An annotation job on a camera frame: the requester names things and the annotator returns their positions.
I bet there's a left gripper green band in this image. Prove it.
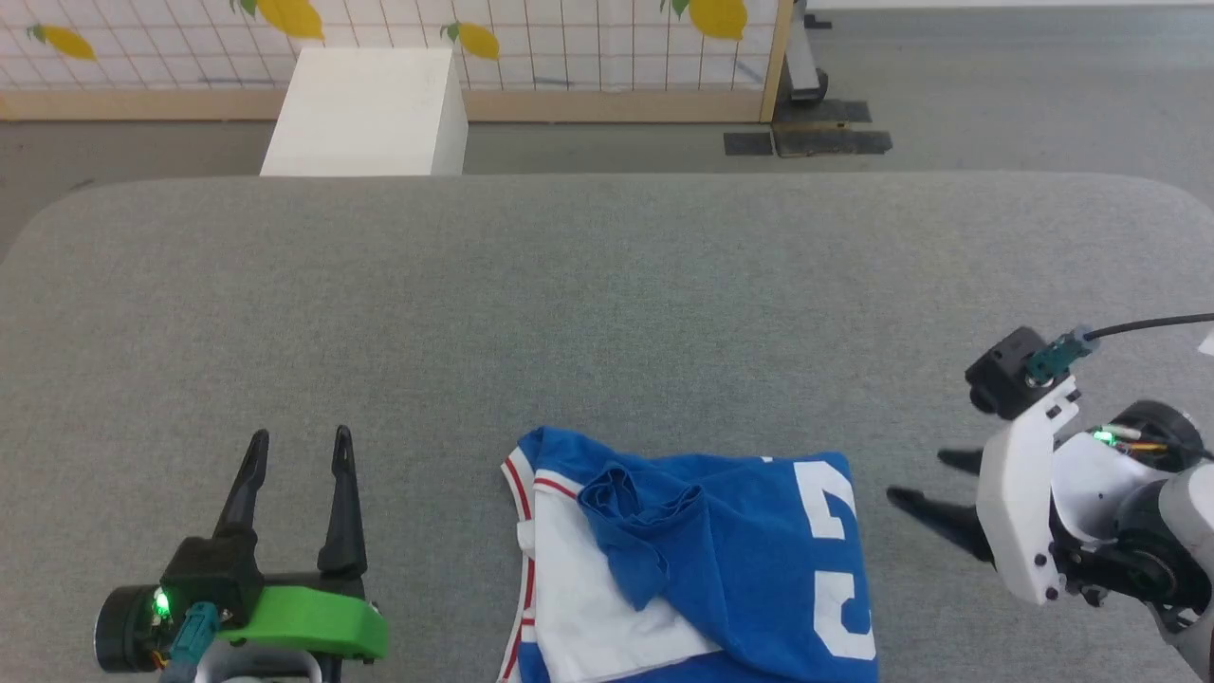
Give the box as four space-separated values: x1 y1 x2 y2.
212 424 391 663

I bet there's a blue basketball jersey number 23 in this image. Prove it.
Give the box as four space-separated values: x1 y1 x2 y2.
498 426 879 683

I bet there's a grey fabric sofa cushion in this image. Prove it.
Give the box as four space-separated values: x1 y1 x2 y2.
0 172 1214 683

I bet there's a lemon print grid partition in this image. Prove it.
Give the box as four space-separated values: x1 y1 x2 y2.
0 0 797 123

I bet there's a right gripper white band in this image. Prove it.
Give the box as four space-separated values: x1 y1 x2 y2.
886 376 1084 608

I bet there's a right cable with teal connector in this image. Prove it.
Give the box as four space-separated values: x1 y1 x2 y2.
1027 313 1214 387

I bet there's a large black floor mat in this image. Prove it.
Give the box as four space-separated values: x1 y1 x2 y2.
772 99 894 158

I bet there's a grey stand base with wheel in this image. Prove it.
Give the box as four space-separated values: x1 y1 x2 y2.
780 0 836 104

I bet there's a cable with teal connector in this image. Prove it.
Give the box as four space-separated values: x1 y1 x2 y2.
167 601 227 683
1027 313 1214 387

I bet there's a left cable with teal connector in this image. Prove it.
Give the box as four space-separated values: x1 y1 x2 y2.
167 601 227 683

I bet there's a white box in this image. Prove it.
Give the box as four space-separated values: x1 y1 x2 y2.
260 47 469 178

